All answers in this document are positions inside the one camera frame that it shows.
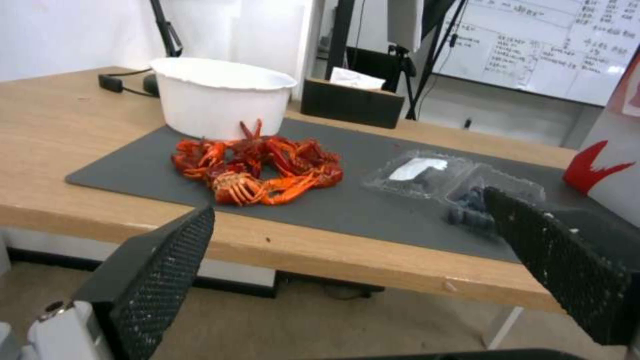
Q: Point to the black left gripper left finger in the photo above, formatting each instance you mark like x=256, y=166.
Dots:
x=150, y=285

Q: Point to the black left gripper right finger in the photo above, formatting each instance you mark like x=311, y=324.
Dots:
x=560, y=258

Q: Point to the white red takeout bag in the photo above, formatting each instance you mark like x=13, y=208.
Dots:
x=617, y=150

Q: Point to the clear plastic takeout container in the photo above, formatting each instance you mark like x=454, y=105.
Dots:
x=425, y=183

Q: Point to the white table leg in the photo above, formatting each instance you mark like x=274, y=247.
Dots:
x=502, y=326

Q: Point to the blueberries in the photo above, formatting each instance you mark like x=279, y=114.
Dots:
x=470, y=210

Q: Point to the red cooked crayfish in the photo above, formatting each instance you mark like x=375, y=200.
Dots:
x=197, y=157
x=312, y=161
x=251, y=148
x=245, y=187

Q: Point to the dark grey table mat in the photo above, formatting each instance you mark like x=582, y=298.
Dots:
x=320, y=213

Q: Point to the white round plastic tub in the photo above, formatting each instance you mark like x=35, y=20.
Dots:
x=220, y=101

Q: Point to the black power adapter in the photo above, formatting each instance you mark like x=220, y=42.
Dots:
x=111, y=82

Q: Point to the whiteboard with writing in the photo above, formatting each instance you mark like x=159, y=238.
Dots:
x=550, y=45

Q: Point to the black tripod stand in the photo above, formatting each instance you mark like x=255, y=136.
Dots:
x=417, y=71

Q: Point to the black open box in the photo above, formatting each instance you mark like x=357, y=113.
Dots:
x=350, y=105

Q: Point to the white crumpled paper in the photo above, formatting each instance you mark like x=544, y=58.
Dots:
x=352, y=78

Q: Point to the black upright frame post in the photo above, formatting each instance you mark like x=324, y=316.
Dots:
x=342, y=33

